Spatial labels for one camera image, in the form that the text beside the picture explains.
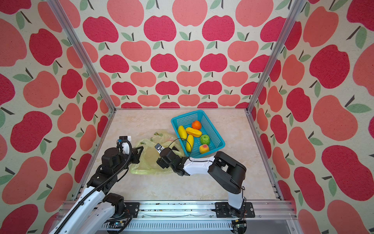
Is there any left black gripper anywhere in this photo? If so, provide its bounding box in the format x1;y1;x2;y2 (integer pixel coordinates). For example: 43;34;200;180
113;145;144;176

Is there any yellow plastic bag with fruit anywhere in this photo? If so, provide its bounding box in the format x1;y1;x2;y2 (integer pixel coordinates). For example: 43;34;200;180
130;130;185;176

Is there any yellow banana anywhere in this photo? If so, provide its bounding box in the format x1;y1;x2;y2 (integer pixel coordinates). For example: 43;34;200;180
186;127;202;137
186;135;194;153

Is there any yellow lemon fruit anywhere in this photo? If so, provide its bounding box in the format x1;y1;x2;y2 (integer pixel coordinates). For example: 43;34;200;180
177;125;188;140

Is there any yellow red peach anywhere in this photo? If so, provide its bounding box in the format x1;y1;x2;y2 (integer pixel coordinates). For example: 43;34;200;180
199;144;210;154

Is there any green apple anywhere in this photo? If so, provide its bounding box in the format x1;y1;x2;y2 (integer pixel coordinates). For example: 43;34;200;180
200;134;210;145

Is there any orange fruit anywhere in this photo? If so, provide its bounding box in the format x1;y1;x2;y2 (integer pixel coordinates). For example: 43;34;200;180
191;121;202;130

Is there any turquoise plastic basket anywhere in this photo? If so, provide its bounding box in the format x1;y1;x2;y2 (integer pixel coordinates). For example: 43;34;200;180
171;110;226;159

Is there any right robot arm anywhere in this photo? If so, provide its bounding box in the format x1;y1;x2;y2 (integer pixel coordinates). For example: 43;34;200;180
155;144;246;218

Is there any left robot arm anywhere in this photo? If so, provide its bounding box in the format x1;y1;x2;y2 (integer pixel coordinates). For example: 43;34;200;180
51;143;144;234

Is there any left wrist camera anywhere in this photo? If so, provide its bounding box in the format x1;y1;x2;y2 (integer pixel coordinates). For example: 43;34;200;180
117;136;132;155

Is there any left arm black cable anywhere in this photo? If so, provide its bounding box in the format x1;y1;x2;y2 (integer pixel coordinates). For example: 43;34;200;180
52;139;132;234

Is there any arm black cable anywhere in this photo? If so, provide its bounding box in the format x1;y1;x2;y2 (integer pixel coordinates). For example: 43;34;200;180
168;137;246;191
52;139;132;234

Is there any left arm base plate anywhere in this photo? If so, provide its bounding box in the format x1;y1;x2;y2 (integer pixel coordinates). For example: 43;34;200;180
98;201;140;219

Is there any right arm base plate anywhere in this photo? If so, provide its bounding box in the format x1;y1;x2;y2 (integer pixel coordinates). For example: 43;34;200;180
212;202;256;218

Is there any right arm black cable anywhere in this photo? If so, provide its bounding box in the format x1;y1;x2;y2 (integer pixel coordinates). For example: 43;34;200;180
168;137;246;191

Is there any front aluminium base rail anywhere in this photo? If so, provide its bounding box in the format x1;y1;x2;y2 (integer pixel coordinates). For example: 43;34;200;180
48;200;303;234

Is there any left aluminium frame post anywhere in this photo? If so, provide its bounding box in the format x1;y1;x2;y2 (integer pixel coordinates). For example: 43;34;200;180
47;0;116;113

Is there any aluminium frame post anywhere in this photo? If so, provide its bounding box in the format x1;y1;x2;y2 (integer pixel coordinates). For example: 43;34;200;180
47;0;116;113
246;0;306;114

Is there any right aluminium frame post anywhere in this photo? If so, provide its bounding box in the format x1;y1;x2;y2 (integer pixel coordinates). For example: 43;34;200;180
246;0;306;114

